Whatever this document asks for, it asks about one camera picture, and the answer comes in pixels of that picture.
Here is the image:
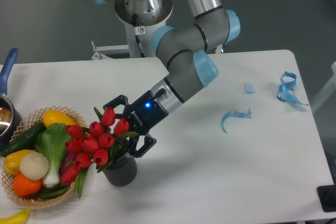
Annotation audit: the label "red tulip bouquet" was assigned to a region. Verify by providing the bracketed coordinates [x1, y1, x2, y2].
[60, 108, 139, 198]

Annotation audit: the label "yellow bell pepper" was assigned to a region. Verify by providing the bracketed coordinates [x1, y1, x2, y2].
[3, 150, 34, 176]

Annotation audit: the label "blue handled saucepan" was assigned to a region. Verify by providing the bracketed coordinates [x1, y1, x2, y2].
[1, 48, 22, 151]

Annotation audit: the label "green cucumber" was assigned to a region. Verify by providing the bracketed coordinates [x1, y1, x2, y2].
[1, 122, 46, 157]

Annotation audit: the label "green bean pods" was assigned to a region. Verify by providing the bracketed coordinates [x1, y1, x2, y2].
[39, 185, 70, 200]

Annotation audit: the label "small blue tape piece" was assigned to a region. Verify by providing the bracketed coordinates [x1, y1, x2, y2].
[244, 82, 256, 94]

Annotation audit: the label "green bok choy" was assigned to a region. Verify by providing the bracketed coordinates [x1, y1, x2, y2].
[35, 123, 72, 188]

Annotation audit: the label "yellow squash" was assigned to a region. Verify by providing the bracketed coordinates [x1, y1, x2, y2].
[43, 110, 76, 127]

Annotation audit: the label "woven wicker basket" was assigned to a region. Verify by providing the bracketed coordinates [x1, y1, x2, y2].
[2, 106, 86, 209]

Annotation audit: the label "black device at edge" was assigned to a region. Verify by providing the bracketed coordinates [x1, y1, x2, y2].
[317, 185, 335, 212]

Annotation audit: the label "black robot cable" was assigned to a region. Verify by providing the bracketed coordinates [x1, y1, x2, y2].
[132, 13, 145, 58]

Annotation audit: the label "white garlic bulb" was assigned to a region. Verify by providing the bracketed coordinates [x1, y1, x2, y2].
[19, 152, 49, 180]

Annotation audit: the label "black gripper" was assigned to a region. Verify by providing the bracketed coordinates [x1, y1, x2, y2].
[103, 90, 169, 157]

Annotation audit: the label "orange fruit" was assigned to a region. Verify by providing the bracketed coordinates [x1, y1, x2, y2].
[13, 173, 42, 196]

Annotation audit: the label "tangled blue tape strip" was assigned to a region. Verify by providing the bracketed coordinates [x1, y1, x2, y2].
[276, 71, 308, 105]

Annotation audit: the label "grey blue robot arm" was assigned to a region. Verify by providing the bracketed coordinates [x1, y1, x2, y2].
[95, 0, 240, 157]

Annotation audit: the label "purple sweet potato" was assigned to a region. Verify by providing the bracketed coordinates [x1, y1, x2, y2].
[60, 153, 76, 175]

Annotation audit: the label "dark grey ribbed vase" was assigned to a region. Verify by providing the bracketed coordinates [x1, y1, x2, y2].
[103, 140, 137, 187]

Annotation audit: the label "yellow banana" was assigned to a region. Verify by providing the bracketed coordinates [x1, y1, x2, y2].
[1, 209, 30, 224]

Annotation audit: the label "white frame at right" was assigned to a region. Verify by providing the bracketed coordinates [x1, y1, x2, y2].
[310, 62, 335, 113]

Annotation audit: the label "curved blue tape strip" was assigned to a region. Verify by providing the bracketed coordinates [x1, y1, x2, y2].
[220, 108, 253, 134]

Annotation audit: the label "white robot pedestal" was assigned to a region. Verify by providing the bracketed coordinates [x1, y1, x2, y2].
[114, 0, 173, 44]

